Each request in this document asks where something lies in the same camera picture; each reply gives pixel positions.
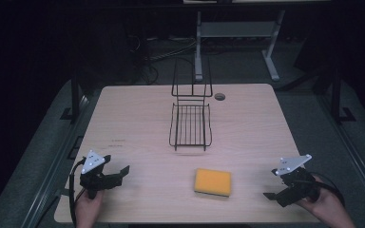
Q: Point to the grey metal stand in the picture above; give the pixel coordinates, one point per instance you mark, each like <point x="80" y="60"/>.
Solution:
<point x="237" y="30"/>

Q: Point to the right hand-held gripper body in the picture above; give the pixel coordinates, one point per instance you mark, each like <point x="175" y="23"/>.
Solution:
<point x="297" y="186"/>

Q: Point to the person's left hand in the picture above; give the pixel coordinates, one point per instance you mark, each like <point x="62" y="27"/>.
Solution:
<point x="88" y="207"/>

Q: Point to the black metal post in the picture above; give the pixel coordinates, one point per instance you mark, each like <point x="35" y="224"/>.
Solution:
<point x="75" y="95"/>
<point x="336" y="95"/>

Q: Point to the grey metal frame rail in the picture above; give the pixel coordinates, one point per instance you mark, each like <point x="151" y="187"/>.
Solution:
<point x="351" y="152"/>
<point x="55" y="158"/>

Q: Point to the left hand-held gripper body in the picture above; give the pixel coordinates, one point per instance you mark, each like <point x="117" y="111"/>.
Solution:
<point x="95" y="182"/>

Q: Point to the yellow sponge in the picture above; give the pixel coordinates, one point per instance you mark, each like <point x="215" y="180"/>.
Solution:
<point x="213" y="181"/>

